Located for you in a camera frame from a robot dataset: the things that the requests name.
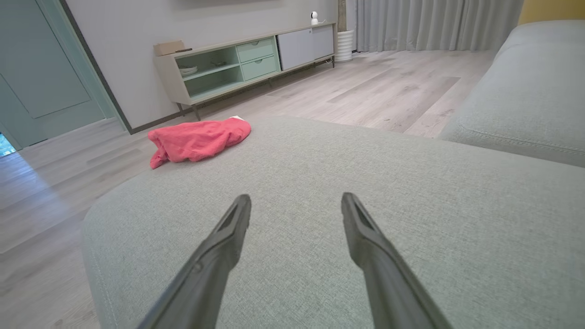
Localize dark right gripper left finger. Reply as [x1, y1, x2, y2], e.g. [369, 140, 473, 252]
[137, 194, 252, 329]

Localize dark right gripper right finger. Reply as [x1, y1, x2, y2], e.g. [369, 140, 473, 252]
[341, 192, 454, 329]

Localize red shorts with white band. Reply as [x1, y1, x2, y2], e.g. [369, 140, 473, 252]
[148, 116, 252, 170]

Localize large grey sofa seat cushion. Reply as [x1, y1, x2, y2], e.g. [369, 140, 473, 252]
[82, 117, 585, 329]

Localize long low tv cabinet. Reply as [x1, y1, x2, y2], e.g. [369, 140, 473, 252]
[153, 22, 338, 121]

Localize small cardboard box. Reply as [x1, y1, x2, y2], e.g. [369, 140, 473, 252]
[153, 40, 186, 57]

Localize grey stitched sofa seat cushion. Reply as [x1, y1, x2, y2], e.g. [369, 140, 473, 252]
[438, 20, 585, 168]

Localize white ribbed plant pot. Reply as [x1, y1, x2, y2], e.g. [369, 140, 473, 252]
[336, 30, 355, 63]

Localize teal door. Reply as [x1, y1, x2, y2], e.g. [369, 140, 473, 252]
[0, 0, 117, 150]

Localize grey curtain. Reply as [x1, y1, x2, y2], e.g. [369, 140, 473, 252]
[346, 0, 524, 53]

